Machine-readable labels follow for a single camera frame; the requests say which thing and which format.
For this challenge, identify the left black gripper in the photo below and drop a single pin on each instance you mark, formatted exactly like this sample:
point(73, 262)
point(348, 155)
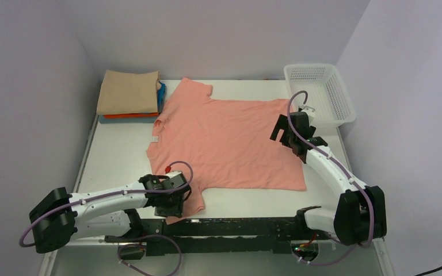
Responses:
point(176, 210)

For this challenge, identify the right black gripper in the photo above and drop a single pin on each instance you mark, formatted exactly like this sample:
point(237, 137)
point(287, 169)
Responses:
point(282, 124)

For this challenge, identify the pink t shirt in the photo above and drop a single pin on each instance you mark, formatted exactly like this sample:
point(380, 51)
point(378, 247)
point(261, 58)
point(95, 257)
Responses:
point(226, 143)

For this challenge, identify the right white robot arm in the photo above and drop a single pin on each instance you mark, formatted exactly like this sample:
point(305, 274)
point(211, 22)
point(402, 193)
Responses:
point(360, 213)

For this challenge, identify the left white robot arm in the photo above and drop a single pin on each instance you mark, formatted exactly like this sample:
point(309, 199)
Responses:
point(62, 217)

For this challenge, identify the white plastic basket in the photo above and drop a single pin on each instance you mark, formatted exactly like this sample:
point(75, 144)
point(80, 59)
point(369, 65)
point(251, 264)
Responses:
point(327, 93)

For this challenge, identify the folded orange t shirt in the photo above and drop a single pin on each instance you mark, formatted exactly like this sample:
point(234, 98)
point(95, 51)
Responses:
point(131, 115)

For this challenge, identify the folded tan t shirt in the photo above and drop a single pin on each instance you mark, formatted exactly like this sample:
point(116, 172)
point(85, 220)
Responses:
point(123, 92)

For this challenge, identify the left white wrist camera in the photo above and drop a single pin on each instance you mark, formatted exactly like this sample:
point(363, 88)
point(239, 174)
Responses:
point(171, 173)

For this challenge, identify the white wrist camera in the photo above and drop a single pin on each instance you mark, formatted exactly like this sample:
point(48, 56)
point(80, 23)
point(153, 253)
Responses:
point(308, 110)
point(171, 173)

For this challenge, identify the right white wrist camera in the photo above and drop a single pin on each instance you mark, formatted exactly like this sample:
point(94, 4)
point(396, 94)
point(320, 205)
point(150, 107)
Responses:
point(308, 110)

